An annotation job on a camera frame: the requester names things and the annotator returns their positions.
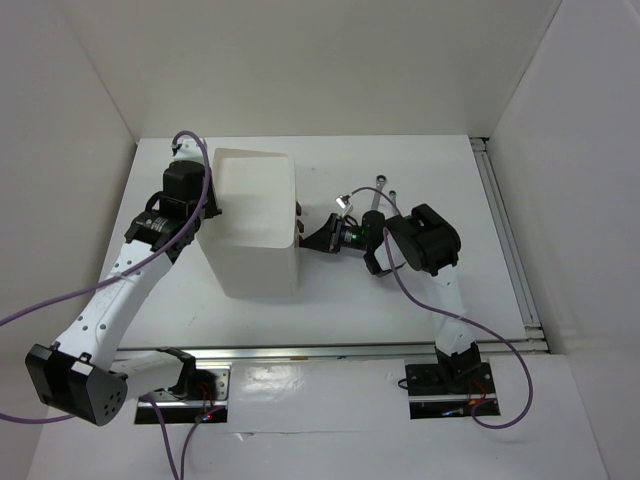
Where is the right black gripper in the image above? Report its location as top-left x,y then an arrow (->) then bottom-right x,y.
301,213 -> 372,254

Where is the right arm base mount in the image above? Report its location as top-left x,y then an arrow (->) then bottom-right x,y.
397,361 -> 500,420

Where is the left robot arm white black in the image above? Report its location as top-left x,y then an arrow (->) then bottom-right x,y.
25,132 -> 221,426

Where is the large ratchet wrench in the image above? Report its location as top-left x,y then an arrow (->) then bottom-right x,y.
371,174 -> 394,210

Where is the aluminium side rail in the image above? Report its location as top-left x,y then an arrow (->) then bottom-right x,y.
469,137 -> 550,354

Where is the white drawer cabinet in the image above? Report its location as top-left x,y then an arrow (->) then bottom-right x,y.
197,148 -> 299,299

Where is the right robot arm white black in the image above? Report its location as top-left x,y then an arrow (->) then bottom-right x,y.
300,204 -> 481,395

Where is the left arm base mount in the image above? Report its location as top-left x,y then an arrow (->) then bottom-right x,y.
149,364 -> 231,425

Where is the aluminium front rail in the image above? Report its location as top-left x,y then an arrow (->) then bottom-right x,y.
114,340 -> 451,364

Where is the small silver wrench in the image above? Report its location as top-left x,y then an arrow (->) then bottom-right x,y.
388,190 -> 401,215

